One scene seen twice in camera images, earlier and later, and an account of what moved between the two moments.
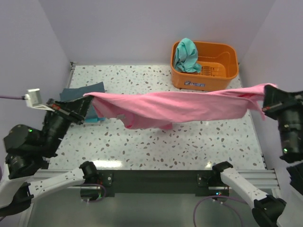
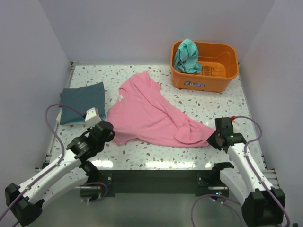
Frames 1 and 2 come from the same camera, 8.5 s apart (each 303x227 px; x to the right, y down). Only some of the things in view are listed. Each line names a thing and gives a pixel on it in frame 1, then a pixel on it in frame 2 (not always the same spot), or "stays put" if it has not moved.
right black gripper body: x=287 y=108 → x=213 y=140
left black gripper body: x=67 y=109 → x=102 y=145
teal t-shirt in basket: x=186 y=56 stays put
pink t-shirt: x=160 y=110 → x=141 y=112
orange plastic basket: x=218 y=62 stays put
